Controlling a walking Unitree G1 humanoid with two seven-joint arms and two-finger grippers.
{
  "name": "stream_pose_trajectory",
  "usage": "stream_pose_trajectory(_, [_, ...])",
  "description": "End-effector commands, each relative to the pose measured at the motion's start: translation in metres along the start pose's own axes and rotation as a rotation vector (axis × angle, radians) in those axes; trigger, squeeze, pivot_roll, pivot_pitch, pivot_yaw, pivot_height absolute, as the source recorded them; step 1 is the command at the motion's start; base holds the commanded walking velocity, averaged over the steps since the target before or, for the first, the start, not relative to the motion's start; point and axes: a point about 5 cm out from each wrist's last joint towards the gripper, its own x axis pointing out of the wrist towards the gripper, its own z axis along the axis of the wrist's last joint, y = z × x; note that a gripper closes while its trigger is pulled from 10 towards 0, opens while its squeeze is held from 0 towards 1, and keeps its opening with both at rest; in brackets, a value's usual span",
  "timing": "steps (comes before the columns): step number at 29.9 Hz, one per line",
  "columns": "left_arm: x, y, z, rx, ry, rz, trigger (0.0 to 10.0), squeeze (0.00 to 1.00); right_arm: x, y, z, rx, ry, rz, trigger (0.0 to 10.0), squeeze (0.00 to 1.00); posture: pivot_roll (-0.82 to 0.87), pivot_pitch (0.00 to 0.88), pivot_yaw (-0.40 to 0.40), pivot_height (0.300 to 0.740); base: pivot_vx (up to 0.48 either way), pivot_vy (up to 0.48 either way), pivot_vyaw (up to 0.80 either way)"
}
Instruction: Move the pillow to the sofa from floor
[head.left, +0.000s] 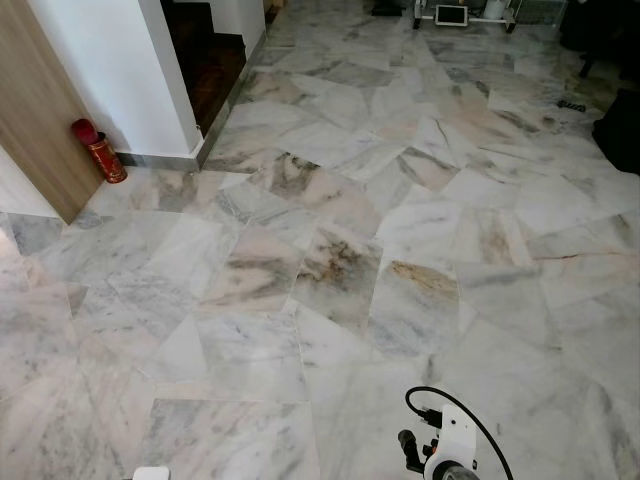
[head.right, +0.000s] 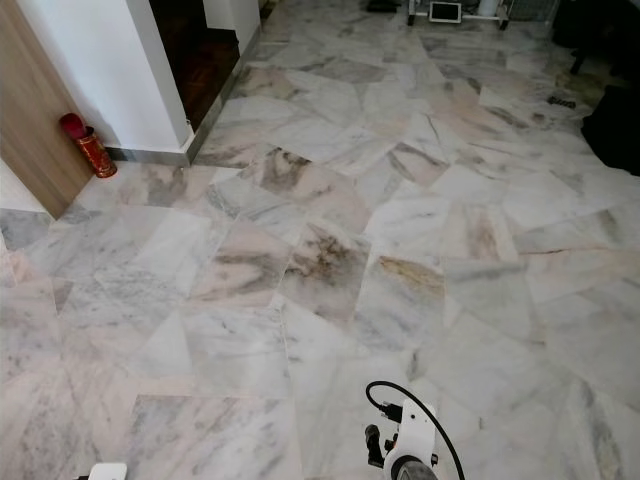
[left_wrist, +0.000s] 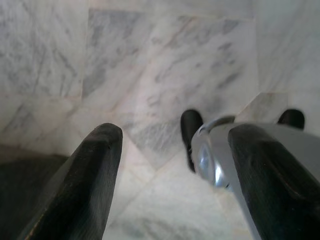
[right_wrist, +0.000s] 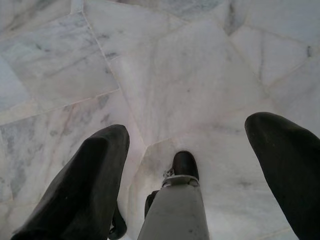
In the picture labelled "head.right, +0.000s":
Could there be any dark furniture piece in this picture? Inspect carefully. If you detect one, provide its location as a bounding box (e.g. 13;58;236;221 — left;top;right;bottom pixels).
550;0;640;76

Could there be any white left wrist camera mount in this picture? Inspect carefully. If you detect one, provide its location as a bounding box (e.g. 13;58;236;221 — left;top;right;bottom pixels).
88;463;128;480

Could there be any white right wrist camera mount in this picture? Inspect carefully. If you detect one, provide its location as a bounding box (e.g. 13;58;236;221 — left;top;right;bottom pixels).
393;398;438;480

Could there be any metal frame cart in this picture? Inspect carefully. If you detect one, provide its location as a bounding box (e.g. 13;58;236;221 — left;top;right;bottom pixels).
406;0;511;29

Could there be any white tablet device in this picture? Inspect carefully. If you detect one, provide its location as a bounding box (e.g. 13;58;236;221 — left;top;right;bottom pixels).
428;2;463;24

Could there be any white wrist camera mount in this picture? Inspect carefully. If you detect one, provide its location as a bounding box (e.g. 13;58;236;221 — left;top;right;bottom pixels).
88;463;128;480
393;398;438;480

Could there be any wooden door panel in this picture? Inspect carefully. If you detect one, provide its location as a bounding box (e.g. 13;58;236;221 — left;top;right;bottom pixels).
0;0;96;221

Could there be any red cylindrical tin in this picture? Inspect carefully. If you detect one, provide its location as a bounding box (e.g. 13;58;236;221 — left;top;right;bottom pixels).
58;112;119;181

